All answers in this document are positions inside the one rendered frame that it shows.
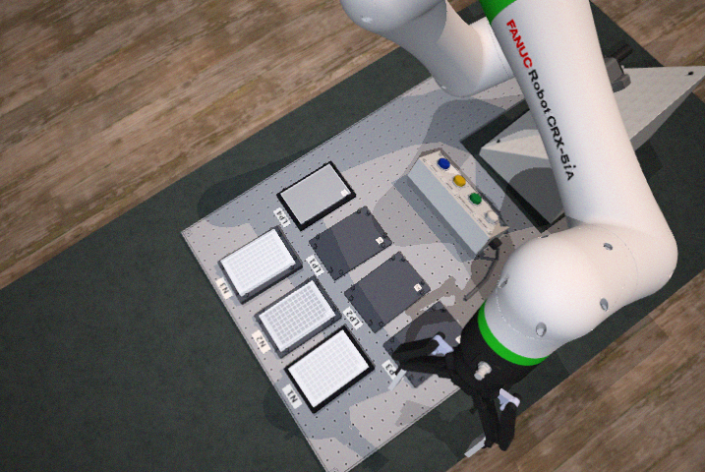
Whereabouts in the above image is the white label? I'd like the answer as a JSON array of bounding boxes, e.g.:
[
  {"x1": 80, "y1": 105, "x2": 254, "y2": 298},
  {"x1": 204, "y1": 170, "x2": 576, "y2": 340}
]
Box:
[
  {"x1": 382, "y1": 359, "x2": 396, "y2": 380},
  {"x1": 252, "y1": 330, "x2": 271, "y2": 354},
  {"x1": 274, "y1": 207, "x2": 291, "y2": 228},
  {"x1": 342, "y1": 307, "x2": 363, "y2": 329},
  {"x1": 282, "y1": 384, "x2": 303, "y2": 409},
  {"x1": 215, "y1": 277, "x2": 233, "y2": 300},
  {"x1": 306, "y1": 255, "x2": 324, "y2": 276}
]

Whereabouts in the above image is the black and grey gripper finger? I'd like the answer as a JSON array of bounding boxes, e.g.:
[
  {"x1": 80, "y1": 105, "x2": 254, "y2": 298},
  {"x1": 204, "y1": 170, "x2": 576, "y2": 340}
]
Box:
[
  {"x1": 388, "y1": 331, "x2": 462, "y2": 391},
  {"x1": 464, "y1": 386, "x2": 522, "y2": 458}
]

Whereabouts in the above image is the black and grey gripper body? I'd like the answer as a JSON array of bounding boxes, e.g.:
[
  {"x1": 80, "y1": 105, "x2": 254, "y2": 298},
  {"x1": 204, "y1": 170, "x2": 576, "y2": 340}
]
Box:
[{"x1": 444, "y1": 343, "x2": 503, "y2": 398}]

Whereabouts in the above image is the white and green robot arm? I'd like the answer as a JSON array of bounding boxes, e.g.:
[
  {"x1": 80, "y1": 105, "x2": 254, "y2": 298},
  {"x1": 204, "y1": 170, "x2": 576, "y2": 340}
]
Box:
[{"x1": 339, "y1": 0, "x2": 677, "y2": 385}]

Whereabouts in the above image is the white button panel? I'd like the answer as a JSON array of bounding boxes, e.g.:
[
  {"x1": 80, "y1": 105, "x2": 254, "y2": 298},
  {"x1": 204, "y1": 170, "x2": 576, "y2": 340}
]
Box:
[{"x1": 407, "y1": 151, "x2": 509, "y2": 301}]

